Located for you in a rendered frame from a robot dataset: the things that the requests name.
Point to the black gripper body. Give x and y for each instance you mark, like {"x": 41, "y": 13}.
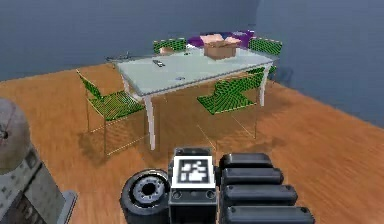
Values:
{"x": 146, "y": 196}

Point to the green mesh chair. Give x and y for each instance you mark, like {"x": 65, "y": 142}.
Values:
{"x": 230, "y": 95}
{"x": 266, "y": 46}
{"x": 111, "y": 105}
{"x": 170, "y": 44}

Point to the grey cabinet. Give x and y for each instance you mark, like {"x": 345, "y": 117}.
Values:
{"x": 30, "y": 193}

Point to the pale glass dining table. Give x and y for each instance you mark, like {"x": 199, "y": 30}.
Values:
{"x": 186, "y": 71}

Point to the dark remote control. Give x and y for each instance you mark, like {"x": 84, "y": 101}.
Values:
{"x": 158, "y": 63}

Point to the small tan object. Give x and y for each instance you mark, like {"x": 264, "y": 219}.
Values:
{"x": 166, "y": 50}

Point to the grey lamp shade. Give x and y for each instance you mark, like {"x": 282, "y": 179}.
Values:
{"x": 11, "y": 136}

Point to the open cardboard box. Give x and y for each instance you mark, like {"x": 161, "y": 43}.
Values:
{"x": 220, "y": 46}

